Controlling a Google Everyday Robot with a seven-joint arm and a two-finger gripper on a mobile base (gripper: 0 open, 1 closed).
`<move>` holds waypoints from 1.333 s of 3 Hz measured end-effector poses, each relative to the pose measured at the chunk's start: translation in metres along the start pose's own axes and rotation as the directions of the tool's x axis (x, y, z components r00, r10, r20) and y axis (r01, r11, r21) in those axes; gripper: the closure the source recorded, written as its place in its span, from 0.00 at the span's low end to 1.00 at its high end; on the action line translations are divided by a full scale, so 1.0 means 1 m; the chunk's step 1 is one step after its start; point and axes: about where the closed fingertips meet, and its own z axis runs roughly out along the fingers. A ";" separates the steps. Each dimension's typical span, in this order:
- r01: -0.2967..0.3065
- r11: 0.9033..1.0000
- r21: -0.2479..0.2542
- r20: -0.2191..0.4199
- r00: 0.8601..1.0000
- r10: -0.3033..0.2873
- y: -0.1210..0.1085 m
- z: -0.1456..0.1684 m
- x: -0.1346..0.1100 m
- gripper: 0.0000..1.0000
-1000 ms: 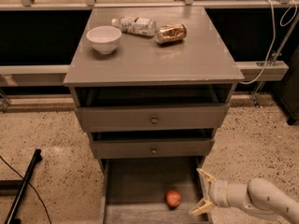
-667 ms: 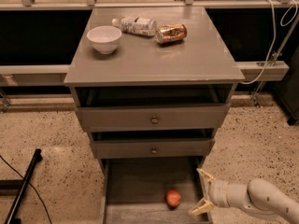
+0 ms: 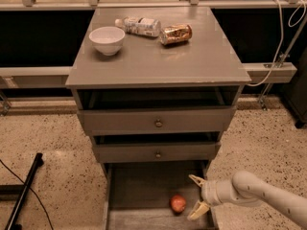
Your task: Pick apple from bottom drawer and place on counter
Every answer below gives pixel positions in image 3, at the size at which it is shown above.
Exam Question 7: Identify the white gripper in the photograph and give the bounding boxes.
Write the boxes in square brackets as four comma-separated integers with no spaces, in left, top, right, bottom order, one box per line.
[187,174,222,220]

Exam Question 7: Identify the red apple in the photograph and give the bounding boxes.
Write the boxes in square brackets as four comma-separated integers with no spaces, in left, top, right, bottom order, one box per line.
[170,195,186,214]

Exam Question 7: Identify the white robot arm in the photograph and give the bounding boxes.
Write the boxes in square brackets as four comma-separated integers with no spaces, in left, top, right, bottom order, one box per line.
[188,171,307,230]

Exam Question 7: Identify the grey middle drawer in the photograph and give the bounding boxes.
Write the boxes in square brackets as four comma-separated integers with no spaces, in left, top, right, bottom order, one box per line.
[93,142,221,163]

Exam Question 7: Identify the grey open bottom drawer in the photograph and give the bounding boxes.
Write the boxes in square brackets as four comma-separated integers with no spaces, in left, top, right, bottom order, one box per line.
[103,161,219,230]

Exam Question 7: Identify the grey top drawer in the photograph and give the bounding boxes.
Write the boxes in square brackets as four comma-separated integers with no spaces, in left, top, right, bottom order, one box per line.
[78,107,235,136]

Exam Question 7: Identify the brass top drawer knob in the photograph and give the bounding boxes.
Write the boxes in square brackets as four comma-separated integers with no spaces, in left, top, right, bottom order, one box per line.
[154,120,163,127]

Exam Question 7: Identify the grey wooden drawer cabinet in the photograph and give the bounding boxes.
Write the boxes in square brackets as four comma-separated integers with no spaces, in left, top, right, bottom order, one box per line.
[65,6,251,230]

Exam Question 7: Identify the white plastic bottle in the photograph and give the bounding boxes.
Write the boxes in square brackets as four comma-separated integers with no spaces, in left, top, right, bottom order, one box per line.
[115,17,161,37]

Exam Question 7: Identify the white ceramic bowl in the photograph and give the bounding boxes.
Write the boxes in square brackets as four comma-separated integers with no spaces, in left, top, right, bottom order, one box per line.
[89,27,126,56]

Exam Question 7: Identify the black metal floor stand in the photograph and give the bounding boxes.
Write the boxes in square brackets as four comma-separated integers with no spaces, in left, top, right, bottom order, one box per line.
[0,152,43,230]

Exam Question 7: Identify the metal railing frame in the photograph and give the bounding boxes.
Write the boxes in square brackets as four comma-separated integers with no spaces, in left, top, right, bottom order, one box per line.
[1,0,306,101]

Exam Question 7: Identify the black floor cable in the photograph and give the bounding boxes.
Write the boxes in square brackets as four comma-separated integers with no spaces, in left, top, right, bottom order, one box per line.
[0,159,55,230]

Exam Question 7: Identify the white hanging cable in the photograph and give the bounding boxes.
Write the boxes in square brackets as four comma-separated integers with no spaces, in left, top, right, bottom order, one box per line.
[246,0,307,88]

